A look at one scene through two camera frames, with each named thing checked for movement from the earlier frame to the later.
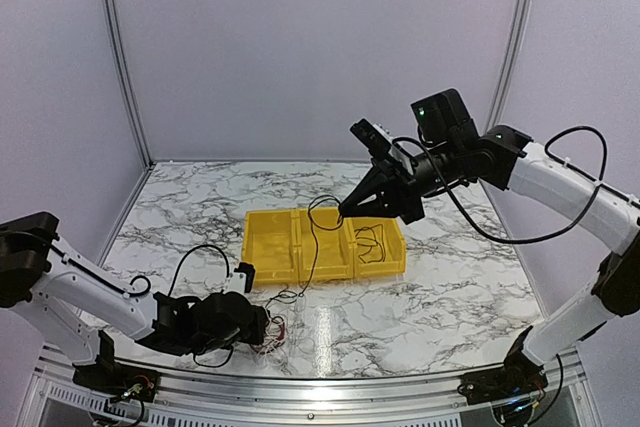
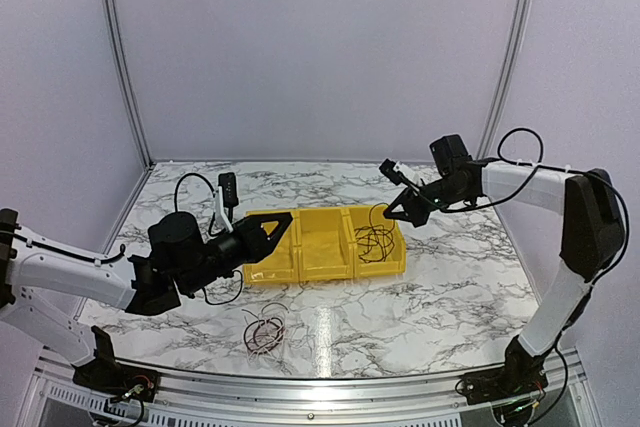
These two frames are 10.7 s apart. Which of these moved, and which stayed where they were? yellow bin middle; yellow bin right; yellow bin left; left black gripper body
Moved: left black gripper body
Stayed: yellow bin middle; yellow bin right; yellow bin left
